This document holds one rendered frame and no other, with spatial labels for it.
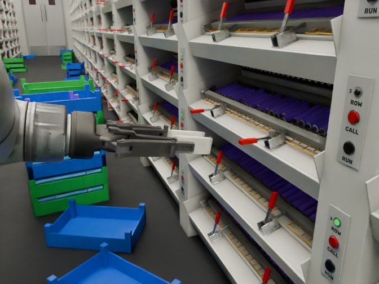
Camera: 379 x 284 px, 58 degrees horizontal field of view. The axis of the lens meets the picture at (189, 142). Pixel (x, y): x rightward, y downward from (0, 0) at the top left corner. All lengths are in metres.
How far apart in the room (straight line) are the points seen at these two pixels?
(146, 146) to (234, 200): 0.42
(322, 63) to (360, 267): 0.30
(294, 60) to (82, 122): 0.35
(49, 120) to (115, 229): 0.86
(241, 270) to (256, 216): 0.20
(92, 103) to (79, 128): 0.87
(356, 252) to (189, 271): 0.67
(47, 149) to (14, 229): 0.96
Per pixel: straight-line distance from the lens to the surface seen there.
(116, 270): 1.14
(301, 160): 0.63
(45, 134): 0.52
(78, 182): 1.48
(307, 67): 0.59
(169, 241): 1.25
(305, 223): 0.74
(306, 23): 0.68
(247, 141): 0.66
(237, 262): 0.99
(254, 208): 0.85
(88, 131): 0.53
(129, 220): 1.38
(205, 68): 1.08
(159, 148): 0.53
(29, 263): 1.26
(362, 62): 0.49
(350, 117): 0.50
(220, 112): 0.91
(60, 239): 1.28
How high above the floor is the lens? 0.71
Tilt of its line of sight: 19 degrees down
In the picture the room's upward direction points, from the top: straight up
